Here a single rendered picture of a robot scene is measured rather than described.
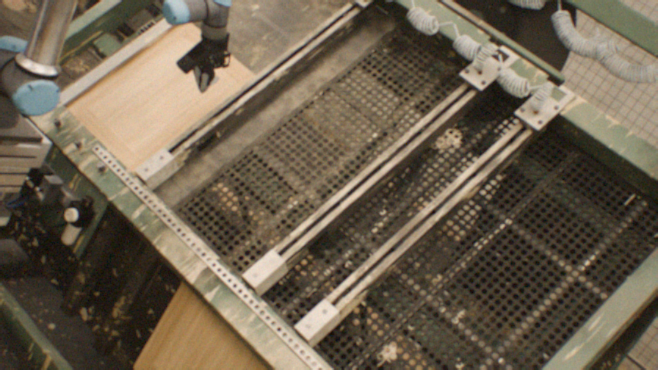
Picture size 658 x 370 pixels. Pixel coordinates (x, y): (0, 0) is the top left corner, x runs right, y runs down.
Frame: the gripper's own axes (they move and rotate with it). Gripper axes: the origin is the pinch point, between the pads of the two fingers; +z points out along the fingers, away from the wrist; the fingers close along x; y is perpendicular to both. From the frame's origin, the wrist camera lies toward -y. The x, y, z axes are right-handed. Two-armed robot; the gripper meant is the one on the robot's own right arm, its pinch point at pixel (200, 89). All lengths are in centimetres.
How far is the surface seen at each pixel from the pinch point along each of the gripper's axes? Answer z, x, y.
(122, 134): 39, 31, -4
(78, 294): 99, 20, -28
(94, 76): 34, 58, 3
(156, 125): 34.9, 25.5, 5.7
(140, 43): 26, 58, 22
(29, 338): 104, 16, -51
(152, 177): 36.5, 6.1, -10.2
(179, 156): 32.1, 6.1, 0.5
